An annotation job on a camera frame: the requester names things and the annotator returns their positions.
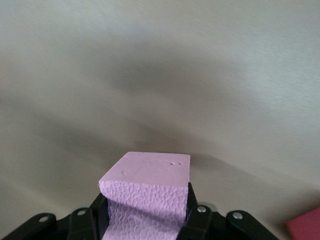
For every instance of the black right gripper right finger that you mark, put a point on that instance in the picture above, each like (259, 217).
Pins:
(207, 225)

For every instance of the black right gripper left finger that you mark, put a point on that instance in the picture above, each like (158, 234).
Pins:
(80, 225)

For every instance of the pink foam cube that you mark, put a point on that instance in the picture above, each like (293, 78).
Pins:
(147, 175)

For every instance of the red foam cube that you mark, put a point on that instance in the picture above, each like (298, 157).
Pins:
(305, 225)

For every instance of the brown table cover sheet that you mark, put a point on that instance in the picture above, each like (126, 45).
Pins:
(75, 37)

